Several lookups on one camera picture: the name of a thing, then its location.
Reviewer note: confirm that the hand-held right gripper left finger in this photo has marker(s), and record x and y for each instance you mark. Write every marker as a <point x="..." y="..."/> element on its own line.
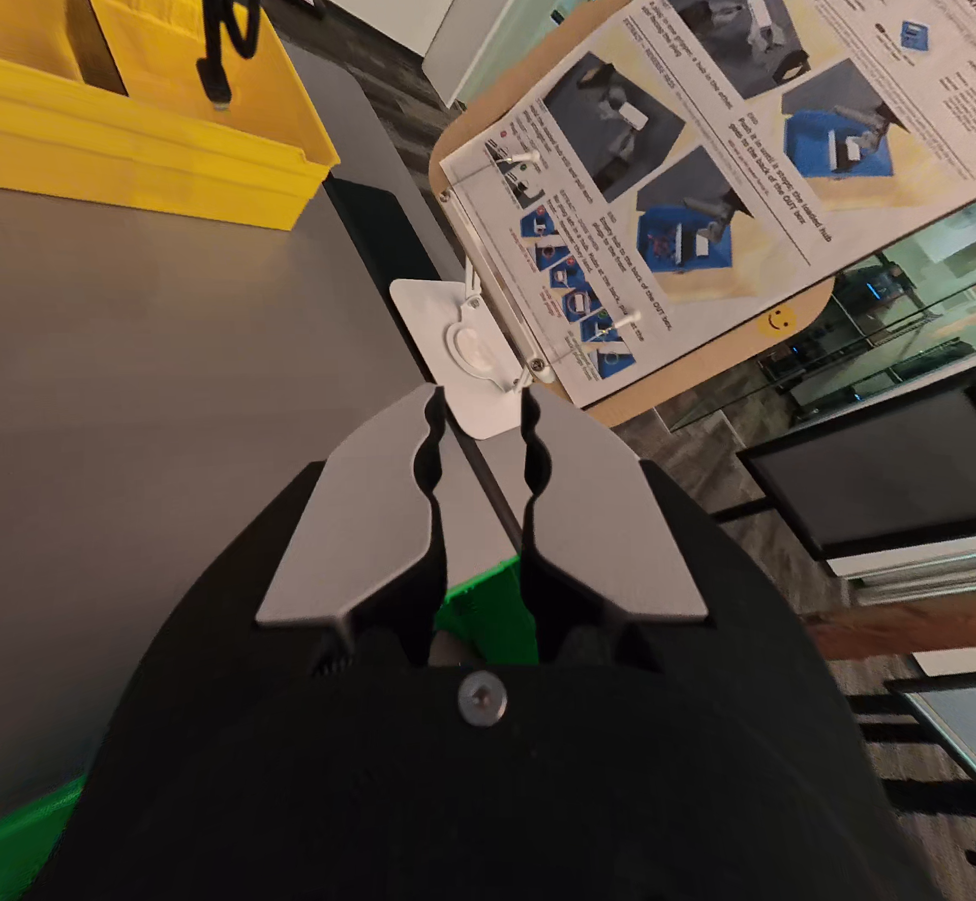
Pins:
<point x="351" y="535"/>

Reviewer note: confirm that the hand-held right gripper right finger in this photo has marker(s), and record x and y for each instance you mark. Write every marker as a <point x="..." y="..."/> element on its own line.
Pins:
<point x="610" y="535"/>

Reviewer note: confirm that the green plastic bin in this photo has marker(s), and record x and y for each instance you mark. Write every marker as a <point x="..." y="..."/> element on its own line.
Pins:
<point x="488" y="619"/>

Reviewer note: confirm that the yellow plastic bin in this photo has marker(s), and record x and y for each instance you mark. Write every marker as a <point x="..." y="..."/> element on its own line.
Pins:
<point x="153" y="108"/>

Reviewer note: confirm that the black square hub lead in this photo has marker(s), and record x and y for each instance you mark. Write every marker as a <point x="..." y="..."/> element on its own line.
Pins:
<point x="221" y="17"/>

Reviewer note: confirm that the white stand base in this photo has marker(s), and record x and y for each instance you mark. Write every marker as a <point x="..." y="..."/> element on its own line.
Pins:
<point x="458" y="352"/>

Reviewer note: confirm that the instruction sheet on stand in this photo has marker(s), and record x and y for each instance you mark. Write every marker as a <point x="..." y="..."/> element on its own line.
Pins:
<point x="732" y="360"/>

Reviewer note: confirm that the black monitor on stand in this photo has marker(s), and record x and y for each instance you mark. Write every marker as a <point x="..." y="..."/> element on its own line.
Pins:
<point x="870" y="474"/>

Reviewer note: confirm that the yellow smiley sticker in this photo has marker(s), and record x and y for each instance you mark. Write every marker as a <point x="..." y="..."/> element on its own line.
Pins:
<point x="781" y="320"/>

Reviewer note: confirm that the black mat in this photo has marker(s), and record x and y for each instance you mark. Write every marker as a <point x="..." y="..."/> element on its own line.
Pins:
<point x="389" y="245"/>

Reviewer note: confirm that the printed instruction sheet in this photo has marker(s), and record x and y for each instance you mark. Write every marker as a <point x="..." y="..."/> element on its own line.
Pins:
<point x="717" y="139"/>

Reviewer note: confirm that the dark bin divider panel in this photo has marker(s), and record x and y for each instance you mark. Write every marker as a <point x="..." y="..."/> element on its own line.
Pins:
<point x="89" y="24"/>

